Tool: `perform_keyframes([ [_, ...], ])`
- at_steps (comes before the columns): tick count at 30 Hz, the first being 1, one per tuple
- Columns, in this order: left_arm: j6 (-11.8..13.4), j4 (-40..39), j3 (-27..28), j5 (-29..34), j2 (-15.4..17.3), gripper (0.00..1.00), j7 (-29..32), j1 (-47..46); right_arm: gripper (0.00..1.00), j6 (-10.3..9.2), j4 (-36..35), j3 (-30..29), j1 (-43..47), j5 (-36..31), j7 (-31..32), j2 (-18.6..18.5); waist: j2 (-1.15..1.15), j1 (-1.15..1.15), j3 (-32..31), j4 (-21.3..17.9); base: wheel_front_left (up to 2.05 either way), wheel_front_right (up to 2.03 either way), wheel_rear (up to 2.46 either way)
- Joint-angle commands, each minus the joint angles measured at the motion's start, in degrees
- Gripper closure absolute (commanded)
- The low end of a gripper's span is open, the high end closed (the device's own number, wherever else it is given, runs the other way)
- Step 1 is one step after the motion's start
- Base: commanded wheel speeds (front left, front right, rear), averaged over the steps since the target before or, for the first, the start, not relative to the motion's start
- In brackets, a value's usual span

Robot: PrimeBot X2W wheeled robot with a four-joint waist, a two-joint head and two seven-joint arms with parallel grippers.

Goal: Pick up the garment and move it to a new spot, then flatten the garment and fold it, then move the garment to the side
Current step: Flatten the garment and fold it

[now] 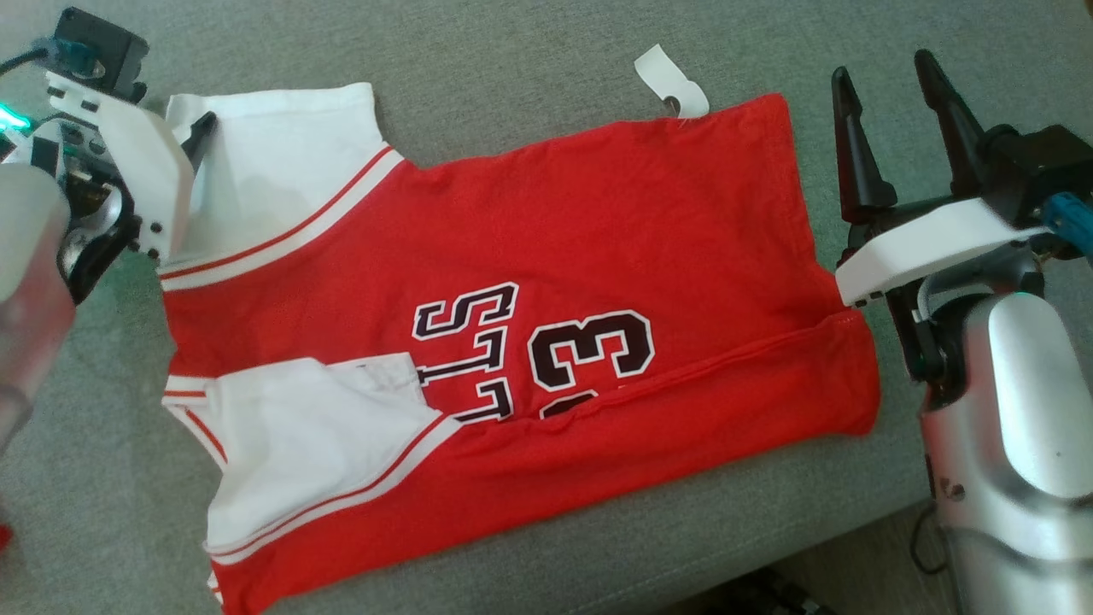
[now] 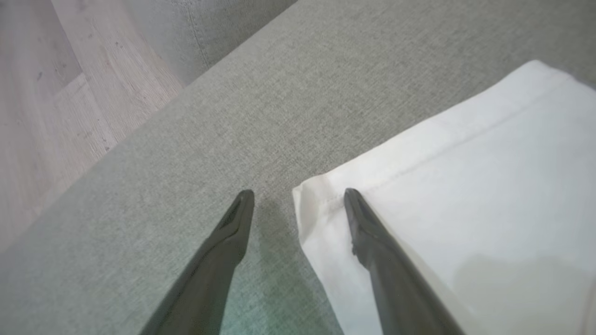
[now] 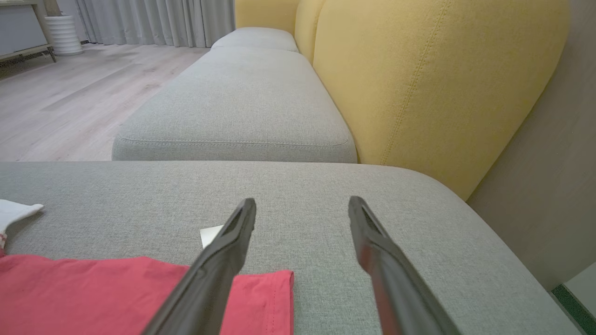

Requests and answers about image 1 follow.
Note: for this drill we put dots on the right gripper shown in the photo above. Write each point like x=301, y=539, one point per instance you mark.
x=931, y=243

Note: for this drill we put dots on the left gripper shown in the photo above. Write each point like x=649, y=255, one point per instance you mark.
x=145, y=171

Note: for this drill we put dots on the red Bulls jersey shirt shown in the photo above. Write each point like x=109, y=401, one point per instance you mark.
x=598, y=213

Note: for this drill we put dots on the white paper tag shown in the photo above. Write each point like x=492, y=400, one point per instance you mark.
x=666, y=81

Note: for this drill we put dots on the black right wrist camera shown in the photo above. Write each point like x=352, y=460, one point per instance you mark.
x=1042, y=162

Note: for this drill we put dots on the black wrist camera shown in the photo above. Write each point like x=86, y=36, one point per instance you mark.
x=102, y=47
x=1042, y=162

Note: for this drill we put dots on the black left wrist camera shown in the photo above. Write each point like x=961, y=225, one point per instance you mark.
x=102, y=47

